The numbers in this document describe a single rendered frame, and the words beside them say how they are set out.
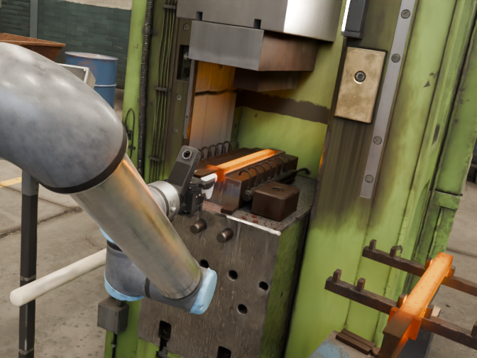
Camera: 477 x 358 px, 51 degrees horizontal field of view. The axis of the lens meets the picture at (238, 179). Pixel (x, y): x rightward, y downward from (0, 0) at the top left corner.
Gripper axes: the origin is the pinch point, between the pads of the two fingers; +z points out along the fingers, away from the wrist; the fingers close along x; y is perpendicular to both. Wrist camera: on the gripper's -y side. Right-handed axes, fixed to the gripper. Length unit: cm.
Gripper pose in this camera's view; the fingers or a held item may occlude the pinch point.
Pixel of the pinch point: (210, 173)
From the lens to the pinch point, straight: 127.7
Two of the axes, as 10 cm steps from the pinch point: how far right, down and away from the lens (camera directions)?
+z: 4.5, -2.1, 8.7
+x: 8.8, 2.5, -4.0
